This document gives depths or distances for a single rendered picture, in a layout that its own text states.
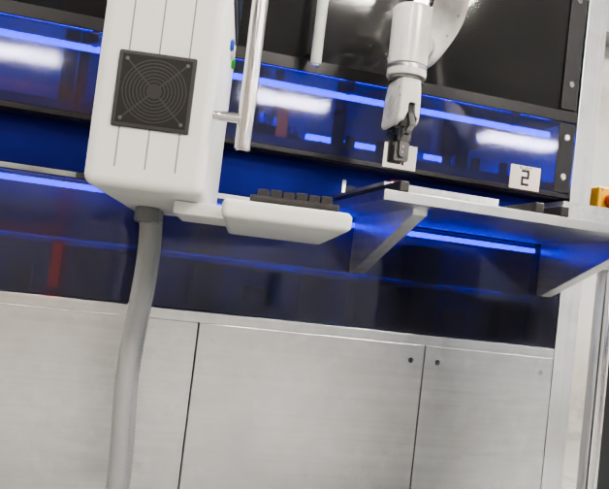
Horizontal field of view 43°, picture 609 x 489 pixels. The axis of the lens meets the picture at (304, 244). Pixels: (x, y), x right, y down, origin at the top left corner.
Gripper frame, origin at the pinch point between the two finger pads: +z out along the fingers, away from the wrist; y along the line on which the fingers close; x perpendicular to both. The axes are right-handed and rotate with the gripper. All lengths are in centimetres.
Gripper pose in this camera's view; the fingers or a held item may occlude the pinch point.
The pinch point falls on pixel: (398, 152)
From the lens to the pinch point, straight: 164.9
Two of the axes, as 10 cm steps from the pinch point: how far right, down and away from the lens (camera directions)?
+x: 9.6, 1.3, 2.6
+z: -1.1, 9.9, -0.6
